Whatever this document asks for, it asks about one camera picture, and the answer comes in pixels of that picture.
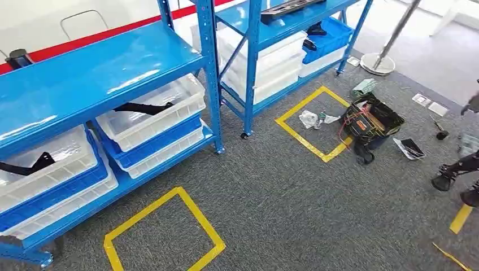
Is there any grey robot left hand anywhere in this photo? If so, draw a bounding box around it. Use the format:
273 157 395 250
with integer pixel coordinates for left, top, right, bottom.
460 91 479 116

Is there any translucent grey plastic object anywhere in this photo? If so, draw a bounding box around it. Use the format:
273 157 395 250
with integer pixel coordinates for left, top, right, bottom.
457 133 479 158

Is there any white tray with tablet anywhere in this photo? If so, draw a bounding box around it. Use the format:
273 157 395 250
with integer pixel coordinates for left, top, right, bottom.
393 137 426 161

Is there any white furniture leg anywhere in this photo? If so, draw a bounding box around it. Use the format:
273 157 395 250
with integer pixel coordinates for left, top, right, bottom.
428 0 479 38

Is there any black robot right foot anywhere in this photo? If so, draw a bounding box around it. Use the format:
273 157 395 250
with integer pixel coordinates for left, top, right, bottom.
459 181 479 208

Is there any black tool bag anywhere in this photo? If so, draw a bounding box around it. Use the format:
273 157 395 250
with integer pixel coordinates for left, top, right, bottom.
338 92 406 165

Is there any green and white packet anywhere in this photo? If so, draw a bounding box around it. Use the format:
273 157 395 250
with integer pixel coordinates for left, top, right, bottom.
351 77 378 99

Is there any yellow floor tape strip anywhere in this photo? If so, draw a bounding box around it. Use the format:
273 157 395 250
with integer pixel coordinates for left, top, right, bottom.
432 242 473 271
448 203 474 235

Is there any blue plastic bin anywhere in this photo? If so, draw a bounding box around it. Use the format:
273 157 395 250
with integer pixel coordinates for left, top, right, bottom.
98 112 204 170
302 16 354 65
0 129 110 233

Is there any crumpled clear plastic bag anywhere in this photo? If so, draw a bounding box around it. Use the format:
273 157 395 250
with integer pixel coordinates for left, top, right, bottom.
298 109 341 130

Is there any blue metal shelf rack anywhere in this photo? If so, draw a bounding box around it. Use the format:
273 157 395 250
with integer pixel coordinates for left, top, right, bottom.
0 0 226 268
215 0 375 140

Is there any black handled screwdriver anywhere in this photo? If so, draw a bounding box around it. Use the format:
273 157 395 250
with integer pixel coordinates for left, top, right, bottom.
428 113 450 141

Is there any chrome stanchion post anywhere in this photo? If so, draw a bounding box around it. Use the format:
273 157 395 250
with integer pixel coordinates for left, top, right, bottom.
360 0 423 77

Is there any black plastic plate frame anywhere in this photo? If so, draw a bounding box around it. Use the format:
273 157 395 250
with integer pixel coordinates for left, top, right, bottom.
260 0 326 21

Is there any black barrier post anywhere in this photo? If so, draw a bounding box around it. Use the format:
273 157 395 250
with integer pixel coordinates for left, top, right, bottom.
4 49 36 71

